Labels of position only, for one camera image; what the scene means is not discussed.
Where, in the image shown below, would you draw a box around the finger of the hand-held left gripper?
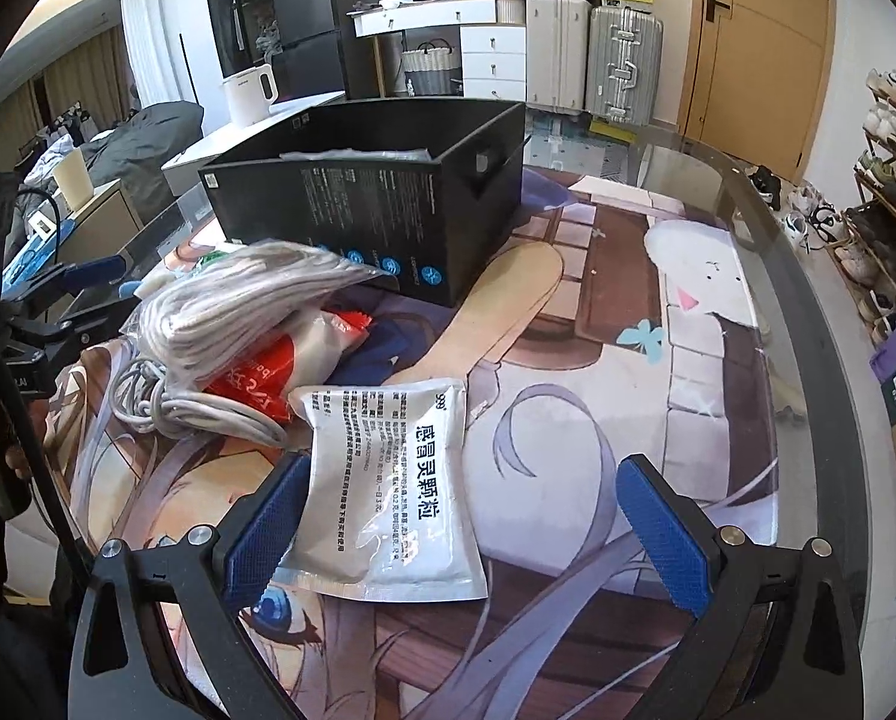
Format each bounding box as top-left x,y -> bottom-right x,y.
1,255 -> 130,310
0,313 -> 130,395

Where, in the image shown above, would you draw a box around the white suitcase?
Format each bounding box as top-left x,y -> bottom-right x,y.
525,0 -> 593,117

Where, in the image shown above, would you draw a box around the paper cup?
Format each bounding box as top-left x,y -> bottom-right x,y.
50,146 -> 96,211

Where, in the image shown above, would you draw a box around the dark grey bean bag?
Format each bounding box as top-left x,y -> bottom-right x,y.
91,101 -> 205,196

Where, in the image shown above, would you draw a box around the printed cartoon table mat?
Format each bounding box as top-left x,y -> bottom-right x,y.
65,165 -> 783,720

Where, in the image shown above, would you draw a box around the woven basket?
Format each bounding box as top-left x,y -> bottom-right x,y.
403,41 -> 464,97

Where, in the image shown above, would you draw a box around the shoe rack with shoes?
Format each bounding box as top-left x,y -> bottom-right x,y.
830,67 -> 896,338

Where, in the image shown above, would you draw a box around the brown curtain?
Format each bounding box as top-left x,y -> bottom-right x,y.
0,26 -> 137,158

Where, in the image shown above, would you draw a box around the dark glass wardrobe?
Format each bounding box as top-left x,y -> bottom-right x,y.
200,0 -> 276,83

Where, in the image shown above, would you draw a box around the wooden door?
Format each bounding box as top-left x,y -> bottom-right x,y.
676,0 -> 839,185

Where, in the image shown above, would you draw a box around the silver suitcase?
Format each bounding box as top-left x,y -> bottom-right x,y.
586,4 -> 665,127

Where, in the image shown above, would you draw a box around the clear bag of white rope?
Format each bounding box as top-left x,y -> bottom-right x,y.
118,240 -> 366,391

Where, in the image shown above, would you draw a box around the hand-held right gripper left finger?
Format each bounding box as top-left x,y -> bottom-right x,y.
68,452 -> 321,720

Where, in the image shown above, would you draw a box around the group of shoes on floor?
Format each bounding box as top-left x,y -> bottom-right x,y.
744,165 -> 846,252

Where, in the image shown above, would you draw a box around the patterned floor rug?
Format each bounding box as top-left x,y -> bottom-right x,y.
526,116 -> 689,188

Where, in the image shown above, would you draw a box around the white cable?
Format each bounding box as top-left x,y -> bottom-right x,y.
110,360 -> 291,451

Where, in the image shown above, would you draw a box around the black refrigerator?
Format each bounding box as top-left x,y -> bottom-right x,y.
268,0 -> 389,102

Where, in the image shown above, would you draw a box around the white and grey sideboard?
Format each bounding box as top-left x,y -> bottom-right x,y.
161,90 -> 347,200

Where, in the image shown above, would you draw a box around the blue packets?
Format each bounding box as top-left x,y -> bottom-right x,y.
1,232 -> 66,286

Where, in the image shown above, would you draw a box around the pile of clothes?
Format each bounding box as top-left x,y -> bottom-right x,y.
13,112 -> 119,188

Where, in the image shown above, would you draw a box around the silver medicine packet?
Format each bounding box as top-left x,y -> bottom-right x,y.
278,377 -> 490,602

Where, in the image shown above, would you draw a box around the black cardboard box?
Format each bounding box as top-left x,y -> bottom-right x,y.
196,99 -> 530,308

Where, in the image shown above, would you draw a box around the white electric kettle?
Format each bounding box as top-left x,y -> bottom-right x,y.
223,64 -> 278,127

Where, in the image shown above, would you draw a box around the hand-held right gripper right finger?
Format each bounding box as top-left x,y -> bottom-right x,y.
616,454 -> 865,720

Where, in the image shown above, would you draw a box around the white vanity desk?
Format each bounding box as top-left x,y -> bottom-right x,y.
346,0 -> 528,102

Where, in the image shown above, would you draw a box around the red and white packet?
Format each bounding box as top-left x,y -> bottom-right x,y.
203,311 -> 374,421

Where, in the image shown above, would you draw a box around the beige small cabinet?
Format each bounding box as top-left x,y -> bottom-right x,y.
43,180 -> 145,293

